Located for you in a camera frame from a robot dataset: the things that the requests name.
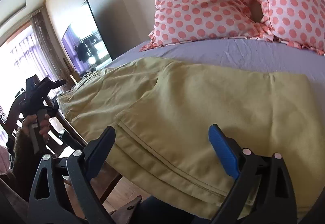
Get khaki pants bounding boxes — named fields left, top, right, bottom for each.
left=57, top=58, right=324, bottom=219

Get person's left hand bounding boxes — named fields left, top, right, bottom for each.
left=22, top=114, right=50, bottom=143

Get brown curtain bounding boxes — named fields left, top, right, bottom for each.
left=31, top=7, right=74, bottom=92

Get brown fuzzy left sleeve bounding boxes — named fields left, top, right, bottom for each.
left=1, top=129, right=51, bottom=202

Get dark framed mirror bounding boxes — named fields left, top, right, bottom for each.
left=61, top=0, right=112, bottom=76

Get lavender bed sheet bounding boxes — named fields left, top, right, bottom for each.
left=108, top=38, right=324, bottom=122

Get right polka dot pillow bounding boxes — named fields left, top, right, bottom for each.
left=257, top=0, right=324, bottom=55

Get polka dot pillow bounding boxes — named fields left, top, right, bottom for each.
left=257, top=0, right=324, bottom=55
left=141, top=0, right=259, bottom=51

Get left polka dot pillow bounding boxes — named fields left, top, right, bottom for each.
left=141, top=0, right=259, bottom=51

